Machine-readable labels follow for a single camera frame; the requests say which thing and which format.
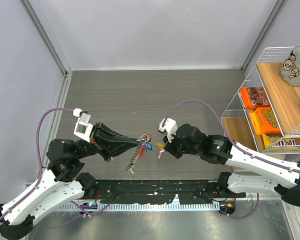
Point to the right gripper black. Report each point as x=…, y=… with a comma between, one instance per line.
x=171, y=146

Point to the yellow key tag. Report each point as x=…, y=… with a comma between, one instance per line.
x=160, y=145

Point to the white slotted cable duct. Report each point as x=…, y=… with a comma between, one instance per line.
x=175, y=206

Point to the white wire shelf rack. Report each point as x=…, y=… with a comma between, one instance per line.
x=284, y=100

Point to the grey printed pouch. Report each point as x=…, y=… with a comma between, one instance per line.
x=290, y=70

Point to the orange snack box top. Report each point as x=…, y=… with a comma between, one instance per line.
x=254, y=97

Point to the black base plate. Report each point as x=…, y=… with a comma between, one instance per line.
x=154, y=192

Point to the blue key tag right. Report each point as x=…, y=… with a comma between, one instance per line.
x=148, y=146

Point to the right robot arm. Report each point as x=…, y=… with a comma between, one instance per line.
x=271, y=175

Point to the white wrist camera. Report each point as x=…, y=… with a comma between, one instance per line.
x=83, y=128
x=168, y=126

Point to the yellow snack bag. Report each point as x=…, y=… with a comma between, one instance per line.
x=275, y=142

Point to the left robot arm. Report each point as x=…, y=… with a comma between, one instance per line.
x=63, y=180

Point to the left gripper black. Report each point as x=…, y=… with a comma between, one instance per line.
x=110, y=142

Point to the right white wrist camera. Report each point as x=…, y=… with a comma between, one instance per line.
x=168, y=126

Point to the orange yellow snack box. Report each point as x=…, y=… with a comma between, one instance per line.
x=264, y=121

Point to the silver key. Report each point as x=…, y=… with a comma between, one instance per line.
x=161, y=150

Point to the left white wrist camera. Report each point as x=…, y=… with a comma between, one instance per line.
x=83, y=128

